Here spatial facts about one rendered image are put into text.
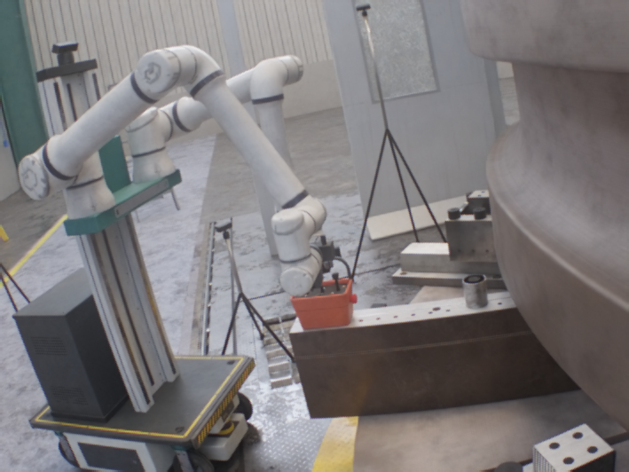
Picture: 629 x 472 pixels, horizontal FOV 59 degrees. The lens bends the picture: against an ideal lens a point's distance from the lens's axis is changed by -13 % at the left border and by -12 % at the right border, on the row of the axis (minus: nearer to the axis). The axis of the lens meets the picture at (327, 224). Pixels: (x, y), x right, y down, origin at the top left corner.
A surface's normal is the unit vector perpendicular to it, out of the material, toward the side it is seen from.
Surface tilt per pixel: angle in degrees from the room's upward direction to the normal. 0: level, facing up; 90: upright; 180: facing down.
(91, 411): 90
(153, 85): 91
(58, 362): 90
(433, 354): 90
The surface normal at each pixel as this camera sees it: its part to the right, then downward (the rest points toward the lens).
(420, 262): -0.56, 0.02
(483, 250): -0.53, 0.33
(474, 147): 0.15, 0.26
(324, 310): -0.14, 0.42
